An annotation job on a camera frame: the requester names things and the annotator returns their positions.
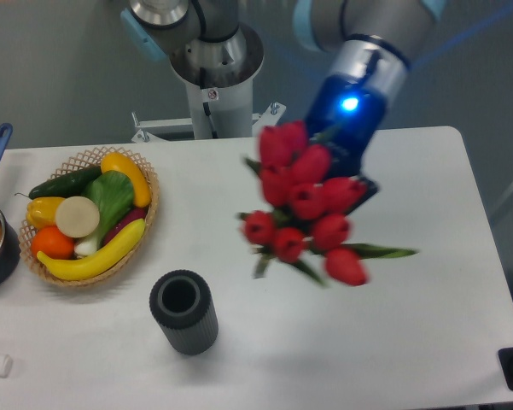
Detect yellow bell pepper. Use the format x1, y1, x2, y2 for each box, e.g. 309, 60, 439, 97
26, 196, 65, 230

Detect green cucumber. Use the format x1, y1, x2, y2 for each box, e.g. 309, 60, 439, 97
15, 167, 102, 200

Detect yellow squash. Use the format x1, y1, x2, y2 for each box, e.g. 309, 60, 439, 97
101, 152, 151, 208

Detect red tulip bouquet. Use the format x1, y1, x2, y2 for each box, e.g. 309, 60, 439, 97
237, 121, 416, 286

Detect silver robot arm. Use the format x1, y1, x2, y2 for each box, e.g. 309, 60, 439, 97
120, 1, 445, 176

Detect grey ribbed vase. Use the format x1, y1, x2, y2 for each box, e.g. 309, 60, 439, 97
149, 270, 219, 355

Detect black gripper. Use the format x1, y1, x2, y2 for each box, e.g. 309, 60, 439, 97
304, 75, 386, 214

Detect yellow banana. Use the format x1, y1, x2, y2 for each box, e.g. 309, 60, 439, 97
37, 219, 146, 282

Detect orange fruit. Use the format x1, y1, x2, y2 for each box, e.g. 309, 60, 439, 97
31, 226, 74, 260

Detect green bok choy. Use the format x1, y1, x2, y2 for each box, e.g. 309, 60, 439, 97
55, 171, 134, 258

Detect purple eggplant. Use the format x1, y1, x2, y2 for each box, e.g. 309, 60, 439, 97
102, 208, 147, 246

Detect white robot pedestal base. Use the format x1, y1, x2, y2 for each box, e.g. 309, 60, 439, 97
131, 75, 287, 143

